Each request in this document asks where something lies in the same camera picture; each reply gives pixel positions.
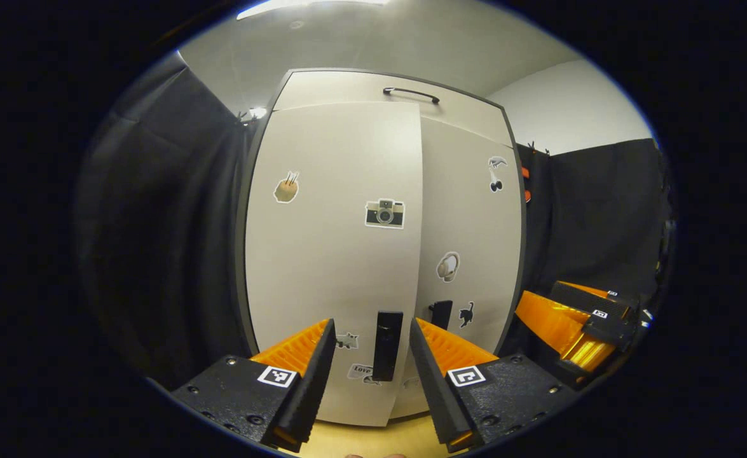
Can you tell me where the white shoe cabinet door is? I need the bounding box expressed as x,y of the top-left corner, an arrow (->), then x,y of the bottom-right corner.
389,116 -> 525,420
245,102 -> 423,428

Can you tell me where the ceiling light panel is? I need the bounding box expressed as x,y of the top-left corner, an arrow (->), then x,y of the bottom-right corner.
236,0 -> 390,20

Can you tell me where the black drawer handle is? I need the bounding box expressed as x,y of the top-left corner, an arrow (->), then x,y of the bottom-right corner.
383,87 -> 441,105

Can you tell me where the black backdrop cloth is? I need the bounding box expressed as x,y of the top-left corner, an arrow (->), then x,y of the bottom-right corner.
500,139 -> 676,357
74,54 -> 259,390

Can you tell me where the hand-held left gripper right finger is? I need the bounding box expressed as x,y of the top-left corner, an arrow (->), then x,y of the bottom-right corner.
409,318 -> 579,454

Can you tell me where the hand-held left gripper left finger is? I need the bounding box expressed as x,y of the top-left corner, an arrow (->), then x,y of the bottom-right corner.
171,318 -> 337,454

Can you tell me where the white shoe cabinet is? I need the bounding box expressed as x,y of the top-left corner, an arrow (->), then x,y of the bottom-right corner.
235,67 -> 528,428

